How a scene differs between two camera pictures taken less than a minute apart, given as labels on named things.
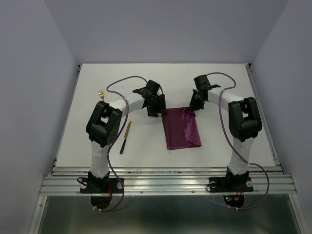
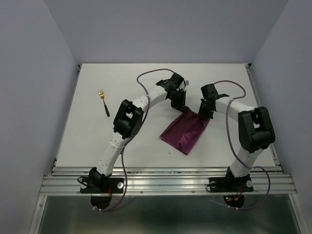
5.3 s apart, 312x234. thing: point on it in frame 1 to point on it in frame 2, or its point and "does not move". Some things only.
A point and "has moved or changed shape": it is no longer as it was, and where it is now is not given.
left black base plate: [100, 185] does not move
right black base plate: [233, 184] does not move
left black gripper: [161, 107] to [181, 105]
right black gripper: [193, 105] to [203, 115]
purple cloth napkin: [181, 128] has moved or changed shape
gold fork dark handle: [101, 94] does not move
